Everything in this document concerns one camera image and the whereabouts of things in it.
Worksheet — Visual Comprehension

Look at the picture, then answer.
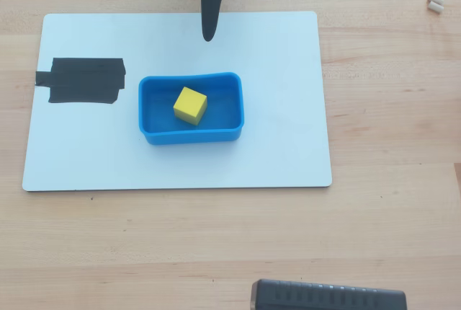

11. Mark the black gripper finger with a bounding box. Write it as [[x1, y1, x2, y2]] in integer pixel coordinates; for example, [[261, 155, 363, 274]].
[[186, 0, 241, 43]]

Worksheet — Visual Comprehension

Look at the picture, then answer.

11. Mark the yellow cube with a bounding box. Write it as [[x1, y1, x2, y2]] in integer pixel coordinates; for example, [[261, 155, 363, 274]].
[[173, 86, 208, 126]]

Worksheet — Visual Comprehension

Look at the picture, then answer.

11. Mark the blue rectangular plastic bin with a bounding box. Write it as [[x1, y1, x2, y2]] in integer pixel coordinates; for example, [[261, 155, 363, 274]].
[[138, 71, 246, 146]]

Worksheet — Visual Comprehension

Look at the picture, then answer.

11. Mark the white rectangular board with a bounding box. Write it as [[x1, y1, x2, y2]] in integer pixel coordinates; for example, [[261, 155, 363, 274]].
[[22, 11, 333, 192]]

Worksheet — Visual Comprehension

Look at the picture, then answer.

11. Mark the black ribbed device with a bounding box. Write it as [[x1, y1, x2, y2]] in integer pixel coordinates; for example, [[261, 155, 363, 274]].
[[251, 278, 408, 310]]

